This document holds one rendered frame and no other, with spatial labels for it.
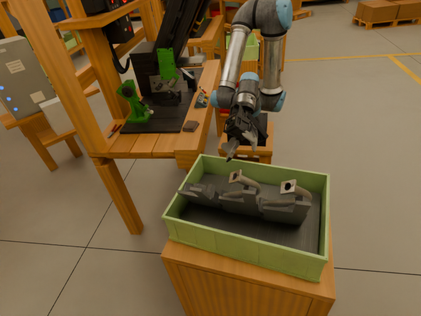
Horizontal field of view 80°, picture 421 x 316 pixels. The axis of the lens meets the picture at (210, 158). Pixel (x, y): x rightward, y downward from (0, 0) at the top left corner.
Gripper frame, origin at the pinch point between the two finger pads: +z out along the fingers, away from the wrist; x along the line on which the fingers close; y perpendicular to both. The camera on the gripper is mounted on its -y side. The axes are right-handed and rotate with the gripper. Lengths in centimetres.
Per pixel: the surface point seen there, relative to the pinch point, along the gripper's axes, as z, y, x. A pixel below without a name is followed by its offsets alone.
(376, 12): -545, -380, -110
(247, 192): 11.5, -3.5, 1.9
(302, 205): 13.2, -16.0, 13.5
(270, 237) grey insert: 20.4, -29.2, -11.6
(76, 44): -408, 154, -563
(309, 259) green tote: 27.1, -29.8, 6.2
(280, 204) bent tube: 9.2, -22.8, -1.8
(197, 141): -30, -8, -57
